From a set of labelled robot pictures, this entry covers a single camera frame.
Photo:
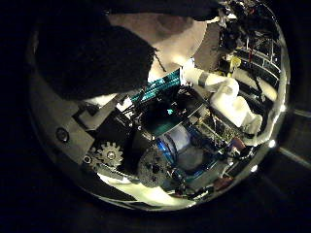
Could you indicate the teal circuit board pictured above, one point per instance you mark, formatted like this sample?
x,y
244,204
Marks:
x,y
158,85

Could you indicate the white round pillar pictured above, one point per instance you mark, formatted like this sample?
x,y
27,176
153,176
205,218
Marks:
x,y
259,85

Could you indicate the yellow chair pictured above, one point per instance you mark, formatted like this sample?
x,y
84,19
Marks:
x,y
235,62

